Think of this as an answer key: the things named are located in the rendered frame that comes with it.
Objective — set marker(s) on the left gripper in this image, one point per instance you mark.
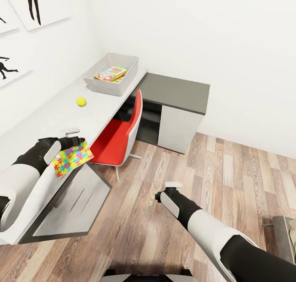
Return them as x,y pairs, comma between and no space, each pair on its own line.
73,141

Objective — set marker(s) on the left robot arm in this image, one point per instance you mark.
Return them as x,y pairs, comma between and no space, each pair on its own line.
18,181

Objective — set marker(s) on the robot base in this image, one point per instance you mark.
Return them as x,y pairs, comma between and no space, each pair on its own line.
185,276

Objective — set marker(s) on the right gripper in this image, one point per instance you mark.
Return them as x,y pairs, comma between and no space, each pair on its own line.
157,196

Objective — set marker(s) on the tennis ball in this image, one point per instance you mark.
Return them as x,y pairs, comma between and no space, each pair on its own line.
81,101

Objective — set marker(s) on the board game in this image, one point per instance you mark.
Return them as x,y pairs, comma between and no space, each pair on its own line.
111,74

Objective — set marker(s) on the jigsaw puzzle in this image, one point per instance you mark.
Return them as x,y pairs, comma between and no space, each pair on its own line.
71,159
117,80

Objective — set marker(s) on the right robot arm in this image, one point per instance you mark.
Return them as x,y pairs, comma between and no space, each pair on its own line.
236,257

